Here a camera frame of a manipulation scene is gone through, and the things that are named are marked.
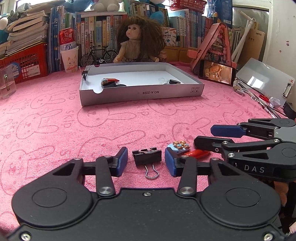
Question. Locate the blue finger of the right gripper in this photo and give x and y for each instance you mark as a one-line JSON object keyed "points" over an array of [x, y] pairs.
{"points": [[211, 144], [234, 131]]}

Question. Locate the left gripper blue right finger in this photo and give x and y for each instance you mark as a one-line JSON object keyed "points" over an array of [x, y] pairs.
{"points": [[175, 163]]}

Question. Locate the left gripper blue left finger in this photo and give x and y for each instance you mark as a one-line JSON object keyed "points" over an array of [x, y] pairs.
{"points": [[112, 165]]}

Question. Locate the blue bear hair clip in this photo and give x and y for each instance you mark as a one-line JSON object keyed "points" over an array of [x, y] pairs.
{"points": [[179, 146], [104, 81]]}

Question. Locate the red crayon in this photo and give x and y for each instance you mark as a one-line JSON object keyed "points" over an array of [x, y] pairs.
{"points": [[112, 80], [198, 154]]}

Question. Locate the large black binder clip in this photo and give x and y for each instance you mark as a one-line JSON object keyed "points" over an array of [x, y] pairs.
{"points": [[144, 157]]}

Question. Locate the small black lid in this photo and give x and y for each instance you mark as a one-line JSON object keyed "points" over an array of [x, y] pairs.
{"points": [[172, 81]]}

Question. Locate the large black round lid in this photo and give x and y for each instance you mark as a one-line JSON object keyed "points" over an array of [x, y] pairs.
{"points": [[112, 85]]}

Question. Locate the person's right hand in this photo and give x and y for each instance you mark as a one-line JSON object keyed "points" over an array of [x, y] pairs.
{"points": [[282, 190]]}

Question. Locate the smartphone playing video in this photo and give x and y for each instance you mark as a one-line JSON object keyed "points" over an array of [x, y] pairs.
{"points": [[217, 72]]}

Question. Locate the grey clipboard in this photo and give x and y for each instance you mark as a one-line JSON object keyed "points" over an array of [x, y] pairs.
{"points": [[269, 81]]}

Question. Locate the pink bunny towel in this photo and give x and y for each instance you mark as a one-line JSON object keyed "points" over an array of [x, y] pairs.
{"points": [[43, 125]]}

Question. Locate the grey cardboard box lid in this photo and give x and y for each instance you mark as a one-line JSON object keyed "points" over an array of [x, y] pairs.
{"points": [[141, 80]]}

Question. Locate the small black binder clip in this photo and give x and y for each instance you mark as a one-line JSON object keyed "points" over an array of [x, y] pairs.
{"points": [[84, 73]]}

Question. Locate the small glass jar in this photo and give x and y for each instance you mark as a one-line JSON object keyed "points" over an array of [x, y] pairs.
{"points": [[163, 56]]}

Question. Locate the miniature black bicycle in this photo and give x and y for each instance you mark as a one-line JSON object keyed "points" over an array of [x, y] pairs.
{"points": [[98, 56]]}

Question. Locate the white cat paper cup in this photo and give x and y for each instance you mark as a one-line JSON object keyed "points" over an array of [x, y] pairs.
{"points": [[70, 60]]}

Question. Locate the brown haired doll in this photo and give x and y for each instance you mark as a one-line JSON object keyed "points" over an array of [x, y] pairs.
{"points": [[139, 39]]}

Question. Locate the red basket on top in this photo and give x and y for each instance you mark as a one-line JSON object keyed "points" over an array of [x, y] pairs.
{"points": [[195, 5]]}

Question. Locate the red plastic basket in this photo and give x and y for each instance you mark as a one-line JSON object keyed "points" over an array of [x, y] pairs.
{"points": [[29, 63]]}

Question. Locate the clear acrylic block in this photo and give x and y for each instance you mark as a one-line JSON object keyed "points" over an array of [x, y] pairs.
{"points": [[8, 85]]}

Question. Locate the blue plush toy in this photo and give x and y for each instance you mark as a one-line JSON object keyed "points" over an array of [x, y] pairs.
{"points": [[159, 14]]}

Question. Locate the row of upright books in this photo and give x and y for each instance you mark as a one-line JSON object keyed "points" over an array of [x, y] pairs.
{"points": [[54, 49]]}

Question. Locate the red beer can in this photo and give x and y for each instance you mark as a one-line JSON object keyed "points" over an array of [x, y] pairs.
{"points": [[67, 39]]}

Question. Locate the pink white bunny plush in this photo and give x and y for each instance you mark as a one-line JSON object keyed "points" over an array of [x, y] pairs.
{"points": [[106, 5]]}

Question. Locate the stack of books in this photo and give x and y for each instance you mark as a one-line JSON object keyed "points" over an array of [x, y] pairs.
{"points": [[25, 31]]}

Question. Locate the small blue bear plush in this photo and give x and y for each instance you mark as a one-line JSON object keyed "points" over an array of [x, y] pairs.
{"points": [[77, 5]]}

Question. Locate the blue white penguin plush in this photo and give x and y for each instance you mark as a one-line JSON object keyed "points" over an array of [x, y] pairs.
{"points": [[4, 22]]}

